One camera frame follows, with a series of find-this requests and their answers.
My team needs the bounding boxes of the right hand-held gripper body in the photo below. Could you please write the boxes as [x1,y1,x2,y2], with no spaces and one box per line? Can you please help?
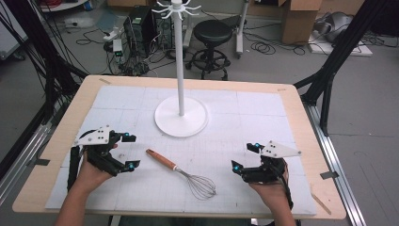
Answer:
[240,139,302,185]

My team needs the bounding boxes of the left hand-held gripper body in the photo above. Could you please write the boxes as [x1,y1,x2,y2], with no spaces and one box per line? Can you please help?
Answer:
[73,124,127,177]

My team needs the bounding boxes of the wooden handled wire whisk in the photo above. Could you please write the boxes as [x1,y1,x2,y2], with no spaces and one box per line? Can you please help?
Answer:
[145,148,217,202]

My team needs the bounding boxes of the person's right hand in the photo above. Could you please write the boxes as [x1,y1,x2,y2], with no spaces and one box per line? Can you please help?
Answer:
[248,162,292,212]

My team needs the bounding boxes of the person's left hand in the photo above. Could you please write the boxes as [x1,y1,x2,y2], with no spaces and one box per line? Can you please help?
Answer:
[74,143,120,190]

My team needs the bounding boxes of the white grid mat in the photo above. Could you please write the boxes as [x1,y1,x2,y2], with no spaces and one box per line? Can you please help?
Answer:
[44,85,318,218]

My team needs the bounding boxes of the black tape piece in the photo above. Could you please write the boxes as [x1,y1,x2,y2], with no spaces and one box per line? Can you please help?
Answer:
[33,157,52,168]
[319,170,340,181]

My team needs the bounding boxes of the thin wooden stick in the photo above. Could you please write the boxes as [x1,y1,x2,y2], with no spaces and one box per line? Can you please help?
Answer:
[310,190,333,217]

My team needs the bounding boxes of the person's dark trousers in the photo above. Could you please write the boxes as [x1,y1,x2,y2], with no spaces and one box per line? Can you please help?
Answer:
[118,216,252,226]

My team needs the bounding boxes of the white hook stand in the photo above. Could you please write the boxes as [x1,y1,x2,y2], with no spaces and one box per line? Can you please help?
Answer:
[151,0,210,138]

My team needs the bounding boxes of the white power adapter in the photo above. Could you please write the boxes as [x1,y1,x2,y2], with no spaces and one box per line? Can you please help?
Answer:
[112,39,124,58]

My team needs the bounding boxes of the white power strip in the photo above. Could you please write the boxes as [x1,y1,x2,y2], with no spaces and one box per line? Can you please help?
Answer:
[103,27,122,42]

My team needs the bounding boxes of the black computer tower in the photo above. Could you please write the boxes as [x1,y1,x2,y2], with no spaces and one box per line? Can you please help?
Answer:
[122,5,158,59]

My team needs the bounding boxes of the white wheeled stand leg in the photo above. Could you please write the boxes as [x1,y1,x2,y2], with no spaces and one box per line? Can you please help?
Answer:
[234,0,252,59]

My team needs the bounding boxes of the black round stool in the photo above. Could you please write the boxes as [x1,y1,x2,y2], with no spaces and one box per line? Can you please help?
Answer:
[184,19,234,82]

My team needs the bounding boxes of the cardboard box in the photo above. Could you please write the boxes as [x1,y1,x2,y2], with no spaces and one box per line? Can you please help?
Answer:
[279,0,324,46]

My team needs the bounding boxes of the white flat board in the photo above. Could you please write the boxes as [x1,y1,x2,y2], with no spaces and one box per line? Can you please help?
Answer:
[306,30,375,57]

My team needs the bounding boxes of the grey rounded device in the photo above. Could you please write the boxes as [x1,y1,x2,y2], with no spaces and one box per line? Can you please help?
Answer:
[314,11,355,44]

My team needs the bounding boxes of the black strap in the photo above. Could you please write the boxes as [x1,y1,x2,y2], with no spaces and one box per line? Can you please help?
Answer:
[66,145,82,193]

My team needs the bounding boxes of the aluminium rail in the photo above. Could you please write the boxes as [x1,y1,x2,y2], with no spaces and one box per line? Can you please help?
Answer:
[304,103,367,226]
[0,121,54,206]

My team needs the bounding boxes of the coiled black floor cable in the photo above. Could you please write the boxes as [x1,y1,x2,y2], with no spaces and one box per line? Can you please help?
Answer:
[249,40,307,57]

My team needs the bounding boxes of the black metal frame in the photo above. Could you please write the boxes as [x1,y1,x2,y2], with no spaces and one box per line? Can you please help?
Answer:
[293,0,391,137]
[0,0,89,177]

